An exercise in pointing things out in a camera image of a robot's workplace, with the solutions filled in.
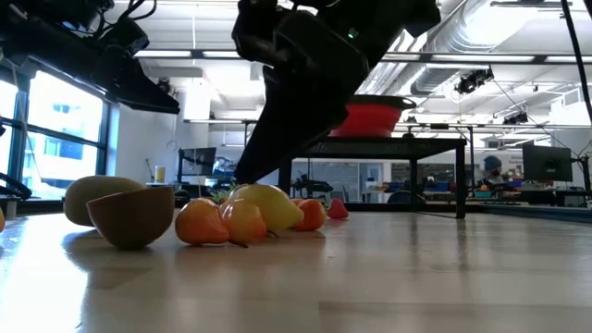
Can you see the black office chair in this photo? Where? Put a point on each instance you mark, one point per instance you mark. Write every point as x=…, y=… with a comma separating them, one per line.
x=402, y=198

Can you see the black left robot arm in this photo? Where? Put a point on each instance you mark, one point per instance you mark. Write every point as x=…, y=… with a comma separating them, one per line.
x=32, y=32

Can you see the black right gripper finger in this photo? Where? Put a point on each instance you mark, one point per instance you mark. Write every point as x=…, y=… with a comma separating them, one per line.
x=291, y=120

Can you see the yellow toy lemon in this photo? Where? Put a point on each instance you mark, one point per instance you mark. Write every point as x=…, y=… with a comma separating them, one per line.
x=270, y=205

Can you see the green-yellow mango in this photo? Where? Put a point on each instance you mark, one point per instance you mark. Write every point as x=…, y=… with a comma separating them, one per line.
x=88, y=196

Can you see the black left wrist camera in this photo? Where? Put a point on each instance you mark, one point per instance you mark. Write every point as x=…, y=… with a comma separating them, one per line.
x=125, y=36

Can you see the red toy strawberry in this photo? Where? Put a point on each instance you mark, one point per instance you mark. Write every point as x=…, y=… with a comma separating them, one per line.
x=337, y=209
x=222, y=196

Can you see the person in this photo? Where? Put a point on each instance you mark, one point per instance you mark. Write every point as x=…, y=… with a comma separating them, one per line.
x=492, y=165

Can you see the silver ventilation duct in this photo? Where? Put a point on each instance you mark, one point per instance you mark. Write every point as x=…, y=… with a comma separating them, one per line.
x=444, y=46

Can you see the background black robot arm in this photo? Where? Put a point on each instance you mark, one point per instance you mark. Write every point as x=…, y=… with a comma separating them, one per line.
x=312, y=186

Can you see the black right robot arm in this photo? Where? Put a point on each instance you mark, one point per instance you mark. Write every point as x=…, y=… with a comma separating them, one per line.
x=398, y=16

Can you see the black computer monitor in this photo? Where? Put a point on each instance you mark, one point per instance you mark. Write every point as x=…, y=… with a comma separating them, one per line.
x=547, y=163
x=199, y=159

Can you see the black perforated metal shelf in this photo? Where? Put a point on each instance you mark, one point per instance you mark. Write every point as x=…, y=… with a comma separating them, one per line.
x=393, y=147

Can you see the red collapsible colander bowl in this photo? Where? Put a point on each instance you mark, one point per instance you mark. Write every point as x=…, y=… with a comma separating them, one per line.
x=374, y=122

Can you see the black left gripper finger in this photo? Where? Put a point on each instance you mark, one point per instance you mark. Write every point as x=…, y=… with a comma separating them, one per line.
x=146, y=94

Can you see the yellow cup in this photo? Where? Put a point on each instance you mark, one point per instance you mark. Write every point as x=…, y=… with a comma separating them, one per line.
x=160, y=174

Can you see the green kiwi half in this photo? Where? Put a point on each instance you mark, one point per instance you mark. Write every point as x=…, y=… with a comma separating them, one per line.
x=131, y=219

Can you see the small orange toy pear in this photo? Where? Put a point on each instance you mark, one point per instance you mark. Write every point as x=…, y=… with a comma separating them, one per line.
x=2, y=219
x=201, y=224
x=312, y=216
x=242, y=224

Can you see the long ceiling light fixture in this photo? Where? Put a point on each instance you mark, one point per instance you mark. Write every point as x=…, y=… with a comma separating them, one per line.
x=485, y=58

